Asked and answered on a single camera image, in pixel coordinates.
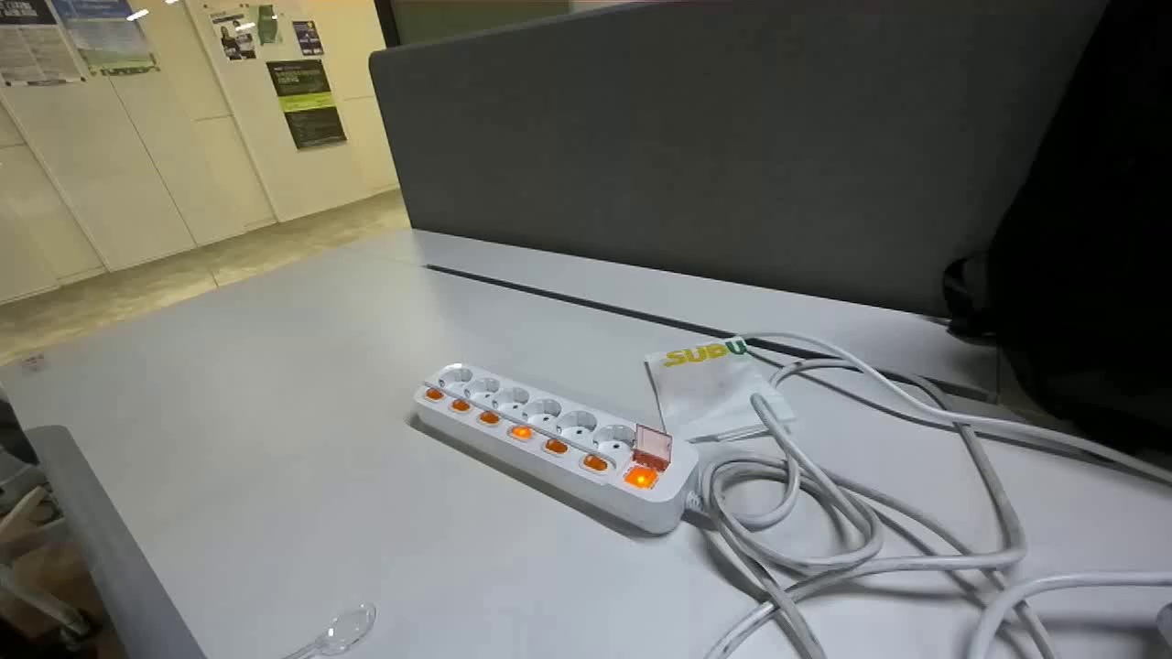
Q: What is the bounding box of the white multi-socket power strip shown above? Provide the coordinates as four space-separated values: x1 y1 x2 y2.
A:
410 360 703 538

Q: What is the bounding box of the white plug adapter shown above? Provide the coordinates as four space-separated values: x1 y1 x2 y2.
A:
639 337 797 442

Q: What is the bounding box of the grey desk partition panel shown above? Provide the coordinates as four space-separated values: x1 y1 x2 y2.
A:
367 0 1113 322

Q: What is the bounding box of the dark poster with green band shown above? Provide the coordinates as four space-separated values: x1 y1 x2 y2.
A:
265 54 353 153

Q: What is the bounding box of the small dark photo sheet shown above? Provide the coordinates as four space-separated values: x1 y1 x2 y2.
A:
208 12 265 65

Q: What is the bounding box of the poster with landscape photo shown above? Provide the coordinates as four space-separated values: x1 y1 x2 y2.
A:
51 0 163 81

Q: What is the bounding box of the white text poster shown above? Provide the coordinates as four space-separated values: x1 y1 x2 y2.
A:
0 0 88 89

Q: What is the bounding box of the white power cable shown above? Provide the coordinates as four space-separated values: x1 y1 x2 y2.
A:
686 330 1172 659

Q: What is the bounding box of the beige wall cabinet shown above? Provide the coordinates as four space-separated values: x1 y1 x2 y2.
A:
0 0 407 307

